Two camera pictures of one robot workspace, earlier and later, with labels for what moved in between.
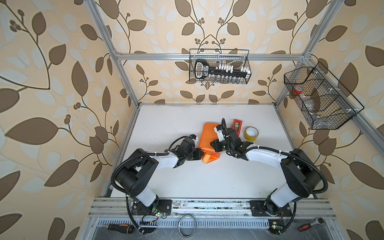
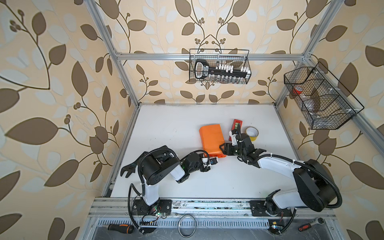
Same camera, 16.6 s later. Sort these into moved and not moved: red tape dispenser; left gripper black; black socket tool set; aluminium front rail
Moved: left gripper black
Not moved: aluminium front rail; black socket tool set; red tape dispenser
